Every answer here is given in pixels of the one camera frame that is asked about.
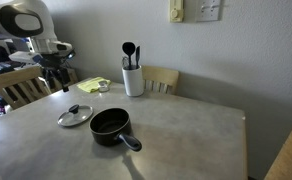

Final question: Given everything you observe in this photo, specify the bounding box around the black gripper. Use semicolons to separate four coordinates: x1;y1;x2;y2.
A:
39;49;76;93

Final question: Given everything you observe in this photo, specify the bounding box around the glass pot lid black knob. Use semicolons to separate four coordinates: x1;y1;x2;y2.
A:
56;104;94;128

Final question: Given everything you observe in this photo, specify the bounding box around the green microfiber cloth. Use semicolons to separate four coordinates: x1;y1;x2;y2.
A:
76;76;112;94

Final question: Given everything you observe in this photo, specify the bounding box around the wooden chair with slatted back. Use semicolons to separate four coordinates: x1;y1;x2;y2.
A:
0;65;53;111

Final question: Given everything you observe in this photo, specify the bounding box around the small round steel container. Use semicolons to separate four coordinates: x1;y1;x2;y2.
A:
97;80;110;93

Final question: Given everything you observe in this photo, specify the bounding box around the white utensil holder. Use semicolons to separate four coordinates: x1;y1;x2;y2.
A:
121;65;145;98

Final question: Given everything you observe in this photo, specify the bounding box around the black cooking spoon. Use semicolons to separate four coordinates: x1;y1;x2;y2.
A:
121;41;137;70

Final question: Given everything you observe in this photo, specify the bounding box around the black spatula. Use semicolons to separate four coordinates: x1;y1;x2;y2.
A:
134;45;141;70

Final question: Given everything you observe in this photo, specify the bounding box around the light wooden chair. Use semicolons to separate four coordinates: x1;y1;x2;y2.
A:
140;65;180;96

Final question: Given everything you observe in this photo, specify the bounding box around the wooden furniture edge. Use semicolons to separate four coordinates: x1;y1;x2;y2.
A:
264;106;292;180

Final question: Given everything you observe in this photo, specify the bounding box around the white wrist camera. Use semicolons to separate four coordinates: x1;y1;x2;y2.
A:
8;50;43;65

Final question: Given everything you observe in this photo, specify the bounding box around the wire whisk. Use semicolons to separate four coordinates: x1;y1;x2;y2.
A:
121;55;130;70

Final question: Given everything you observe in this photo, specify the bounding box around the black saucepan with handle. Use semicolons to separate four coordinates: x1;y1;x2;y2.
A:
89;107;143;153

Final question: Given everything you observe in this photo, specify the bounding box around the cream wall thermostat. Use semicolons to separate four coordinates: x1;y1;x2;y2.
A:
168;0;185;24

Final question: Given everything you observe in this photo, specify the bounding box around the white light switch plate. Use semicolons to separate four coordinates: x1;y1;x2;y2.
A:
195;0;222;23

